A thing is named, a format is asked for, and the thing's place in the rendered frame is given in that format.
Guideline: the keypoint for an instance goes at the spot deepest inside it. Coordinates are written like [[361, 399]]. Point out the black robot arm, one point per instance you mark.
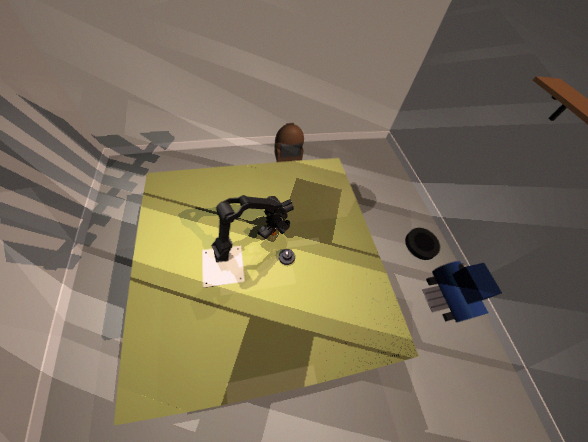
[[272, 206]]

